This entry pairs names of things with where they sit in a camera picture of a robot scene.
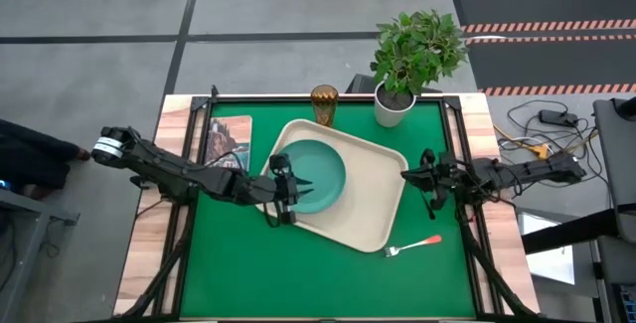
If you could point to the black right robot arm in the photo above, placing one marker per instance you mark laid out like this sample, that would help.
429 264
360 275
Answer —
536 170

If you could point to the black aluminium table frame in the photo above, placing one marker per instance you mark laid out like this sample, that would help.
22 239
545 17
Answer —
268 98

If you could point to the green plant in white pot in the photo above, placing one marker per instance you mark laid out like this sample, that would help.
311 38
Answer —
417 49

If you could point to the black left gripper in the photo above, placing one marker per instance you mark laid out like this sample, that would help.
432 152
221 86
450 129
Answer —
280 189

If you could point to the grey metal cart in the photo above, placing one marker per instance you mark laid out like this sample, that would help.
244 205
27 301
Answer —
30 209

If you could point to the amber textured glass cup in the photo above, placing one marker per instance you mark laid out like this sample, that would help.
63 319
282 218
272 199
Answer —
324 104

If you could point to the teal round plate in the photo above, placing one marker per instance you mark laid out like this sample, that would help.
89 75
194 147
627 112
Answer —
323 174

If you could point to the green table mat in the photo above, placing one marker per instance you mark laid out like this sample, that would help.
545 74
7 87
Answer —
248 263

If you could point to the yellow power plug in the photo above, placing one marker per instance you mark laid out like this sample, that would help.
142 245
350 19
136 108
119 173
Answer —
539 151

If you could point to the white sheet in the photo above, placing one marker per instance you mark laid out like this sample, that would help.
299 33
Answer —
551 263

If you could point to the black power adapter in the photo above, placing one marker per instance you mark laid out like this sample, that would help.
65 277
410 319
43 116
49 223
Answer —
556 117

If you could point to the black bar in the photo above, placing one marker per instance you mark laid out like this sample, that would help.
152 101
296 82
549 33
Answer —
571 231

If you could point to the illustrated book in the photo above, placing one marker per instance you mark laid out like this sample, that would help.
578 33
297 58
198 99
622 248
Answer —
228 134

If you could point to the black floor mat orange stripes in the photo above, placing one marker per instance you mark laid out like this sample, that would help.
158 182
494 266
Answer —
546 64
546 5

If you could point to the beige plastic tray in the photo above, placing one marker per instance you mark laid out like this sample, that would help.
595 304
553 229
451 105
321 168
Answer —
367 199

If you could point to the grey flat panel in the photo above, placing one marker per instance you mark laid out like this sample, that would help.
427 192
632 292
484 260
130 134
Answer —
618 164

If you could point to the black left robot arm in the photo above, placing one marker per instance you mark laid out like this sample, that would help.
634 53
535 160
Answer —
164 166

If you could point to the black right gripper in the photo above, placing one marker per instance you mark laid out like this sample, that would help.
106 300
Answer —
447 176

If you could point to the person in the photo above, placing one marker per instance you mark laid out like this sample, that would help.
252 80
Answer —
30 154

